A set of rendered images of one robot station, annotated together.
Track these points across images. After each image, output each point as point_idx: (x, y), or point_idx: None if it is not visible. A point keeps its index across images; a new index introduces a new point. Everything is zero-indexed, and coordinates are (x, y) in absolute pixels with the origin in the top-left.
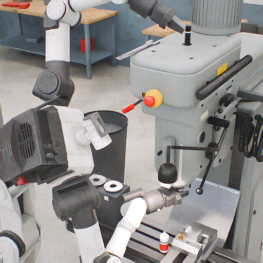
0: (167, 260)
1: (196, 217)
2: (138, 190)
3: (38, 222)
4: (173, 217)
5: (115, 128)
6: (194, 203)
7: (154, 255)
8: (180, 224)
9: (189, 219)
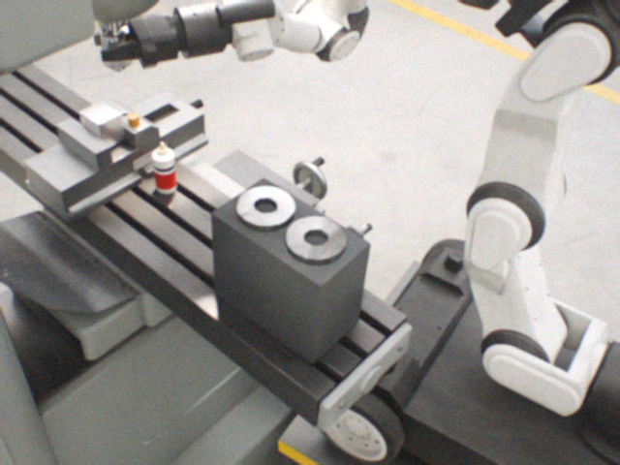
0: (180, 117)
1: (25, 267)
2: (228, 4)
3: (477, 203)
4: (80, 304)
5: None
6: (9, 273)
7: (193, 179)
8: (75, 290)
9: (44, 278)
